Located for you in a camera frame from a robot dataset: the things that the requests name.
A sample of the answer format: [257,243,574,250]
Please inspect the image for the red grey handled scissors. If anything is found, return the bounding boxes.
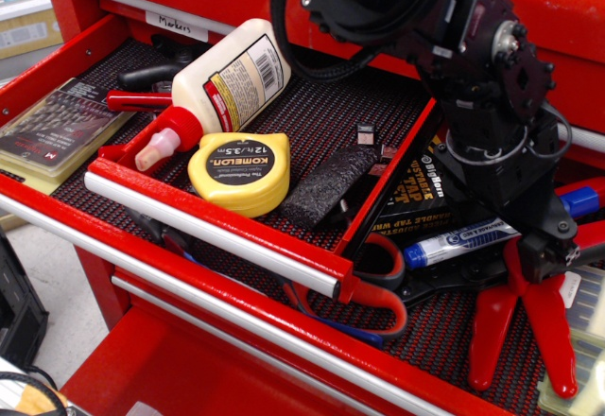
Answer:
[275,233,407,348]

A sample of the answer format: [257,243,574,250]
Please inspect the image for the black handled tool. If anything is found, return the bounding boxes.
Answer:
[117,62,186,91]

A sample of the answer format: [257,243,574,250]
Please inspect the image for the red lower open drawer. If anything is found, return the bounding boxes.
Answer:
[0,13,605,416]

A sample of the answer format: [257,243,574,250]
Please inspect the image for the white Markers label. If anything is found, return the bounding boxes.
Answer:
[145,11,209,43]

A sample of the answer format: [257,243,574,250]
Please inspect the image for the white wood glue bottle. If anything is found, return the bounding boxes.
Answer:
[135,18,291,171]

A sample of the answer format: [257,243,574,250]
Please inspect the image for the blue Bic marker pen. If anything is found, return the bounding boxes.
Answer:
[403,186,604,269]

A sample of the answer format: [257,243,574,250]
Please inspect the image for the drill bit set case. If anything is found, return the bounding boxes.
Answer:
[1,78,132,194]

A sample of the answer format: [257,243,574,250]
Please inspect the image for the red tool chest cabinet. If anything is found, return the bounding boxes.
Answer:
[52,0,604,415]

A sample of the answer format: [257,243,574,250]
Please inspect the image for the black foam block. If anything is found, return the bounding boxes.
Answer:
[279,145,381,229]

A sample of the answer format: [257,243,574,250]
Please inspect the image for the red handled tool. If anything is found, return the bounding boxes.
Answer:
[106,90,172,113]

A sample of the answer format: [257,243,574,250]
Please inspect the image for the black yellow tap wrench box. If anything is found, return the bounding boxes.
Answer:
[372,136,459,248]

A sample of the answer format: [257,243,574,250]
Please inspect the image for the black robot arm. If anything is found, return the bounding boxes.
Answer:
[270,0,579,284]

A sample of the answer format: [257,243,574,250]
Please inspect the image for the black box on floor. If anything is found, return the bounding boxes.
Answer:
[1,231,49,368]

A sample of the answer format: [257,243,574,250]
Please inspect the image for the red upper open drawer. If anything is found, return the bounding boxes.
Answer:
[84,68,441,303]

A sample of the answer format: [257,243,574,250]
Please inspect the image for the red open drawer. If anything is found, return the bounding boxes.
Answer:
[0,13,605,416]
[84,68,441,303]

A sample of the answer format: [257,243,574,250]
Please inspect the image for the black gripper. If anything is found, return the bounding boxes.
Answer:
[436,117,579,284]

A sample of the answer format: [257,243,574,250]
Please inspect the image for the yellow Komelon tape measure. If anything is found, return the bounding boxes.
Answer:
[187,132,290,217]

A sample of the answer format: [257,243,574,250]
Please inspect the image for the red black crimping tool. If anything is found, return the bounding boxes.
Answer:
[423,221,604,398]

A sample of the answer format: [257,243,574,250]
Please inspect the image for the small black USB dongle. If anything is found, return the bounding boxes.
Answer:
[356,123,375,146]

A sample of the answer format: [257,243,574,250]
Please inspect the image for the clear plastic bit case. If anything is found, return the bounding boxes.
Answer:
[538,266,604,415]

